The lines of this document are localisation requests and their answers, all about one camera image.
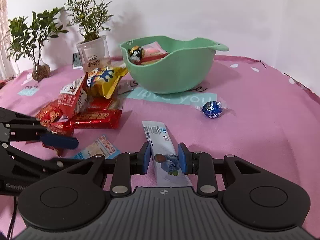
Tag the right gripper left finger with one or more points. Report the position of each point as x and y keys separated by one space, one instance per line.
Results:
x=143 y=159

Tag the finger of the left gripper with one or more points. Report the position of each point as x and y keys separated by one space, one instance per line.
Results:
x=59 y=141

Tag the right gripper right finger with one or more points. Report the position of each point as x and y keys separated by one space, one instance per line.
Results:
x=187 y=159

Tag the white blueberry stick packet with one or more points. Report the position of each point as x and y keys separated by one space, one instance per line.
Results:
x=165 y=160

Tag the small red candy packet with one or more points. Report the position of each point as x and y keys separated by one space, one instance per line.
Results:
x=49 y=117

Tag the light blue white sachet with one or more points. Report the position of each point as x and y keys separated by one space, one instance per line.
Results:
x=100 y=146

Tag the red white snack bag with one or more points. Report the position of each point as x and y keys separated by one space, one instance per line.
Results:
x=73 y=96

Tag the long red candy bar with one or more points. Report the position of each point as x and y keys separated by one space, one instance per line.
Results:
x=107 y=119

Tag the red transparent cracker pack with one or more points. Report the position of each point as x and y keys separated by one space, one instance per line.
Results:
x=102 y=104

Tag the yellow cartoon snack bag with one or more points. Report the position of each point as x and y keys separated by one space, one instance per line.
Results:
x=102 y=82

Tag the blue foil chocolate ball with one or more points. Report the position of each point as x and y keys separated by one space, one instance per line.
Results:
x=213 y=109

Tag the white digital clock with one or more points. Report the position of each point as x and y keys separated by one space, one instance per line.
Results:
x=77 y=64

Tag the green plastic bowl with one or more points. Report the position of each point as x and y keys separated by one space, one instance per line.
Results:
x=186 y=65

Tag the leafy plant in glass vase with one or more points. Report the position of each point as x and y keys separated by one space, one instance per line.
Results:
x=27 y=40

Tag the black gold chocolate ball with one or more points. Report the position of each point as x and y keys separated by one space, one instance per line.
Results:
x=136 y=54

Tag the pink snack packet in bowl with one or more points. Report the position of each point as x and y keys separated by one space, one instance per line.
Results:
x=152 y=52

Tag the feathery plant in white pot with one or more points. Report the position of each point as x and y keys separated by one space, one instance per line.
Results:
x=91 y=16

